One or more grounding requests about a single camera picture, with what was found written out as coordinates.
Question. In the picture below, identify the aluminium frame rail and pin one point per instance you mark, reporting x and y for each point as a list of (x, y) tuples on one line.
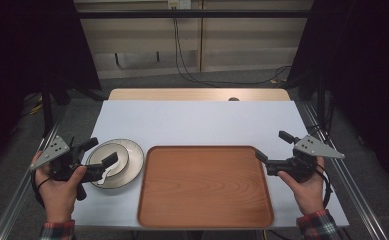
[(352, 186), (25, 186)]

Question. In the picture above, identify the small white dish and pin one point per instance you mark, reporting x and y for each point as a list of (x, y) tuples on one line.
[(113, 155)]

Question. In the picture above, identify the light wooden table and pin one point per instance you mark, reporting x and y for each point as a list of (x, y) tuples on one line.
[(182, 94)]

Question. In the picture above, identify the wooden tray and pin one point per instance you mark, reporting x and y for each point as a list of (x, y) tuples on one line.
[(204, 186)]

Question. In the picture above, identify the white table board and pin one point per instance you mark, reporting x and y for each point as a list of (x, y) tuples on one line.
[(195, 123)]

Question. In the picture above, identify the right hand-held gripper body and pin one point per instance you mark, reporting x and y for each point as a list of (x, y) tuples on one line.
[(302, 165)]

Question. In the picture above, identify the white ceramic spoon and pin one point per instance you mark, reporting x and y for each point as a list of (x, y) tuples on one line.
[(103, 176)]

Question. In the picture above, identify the large white dark-rimmed plate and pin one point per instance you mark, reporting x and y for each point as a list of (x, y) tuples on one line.
[(133, 166)]

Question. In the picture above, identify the black horizontal frame bar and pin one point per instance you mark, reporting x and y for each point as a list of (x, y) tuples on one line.
[(195, 14)]

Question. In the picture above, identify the black upright stand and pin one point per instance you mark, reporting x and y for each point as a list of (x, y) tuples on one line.
[(47, 110), (321, 100)]

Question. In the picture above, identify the person's right hand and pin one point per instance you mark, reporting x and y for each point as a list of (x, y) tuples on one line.
[(304, 193)]

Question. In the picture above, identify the dark curtain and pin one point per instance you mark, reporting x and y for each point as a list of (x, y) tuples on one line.
[(25, 46), (362, 66)]

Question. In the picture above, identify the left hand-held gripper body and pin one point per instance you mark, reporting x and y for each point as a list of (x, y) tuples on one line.
[(52, 150)]

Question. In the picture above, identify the person's left hand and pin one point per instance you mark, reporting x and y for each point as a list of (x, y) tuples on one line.
[(59, 196)]

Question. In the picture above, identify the wall power socket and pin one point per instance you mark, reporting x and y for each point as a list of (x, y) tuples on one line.
[(179, 4)]

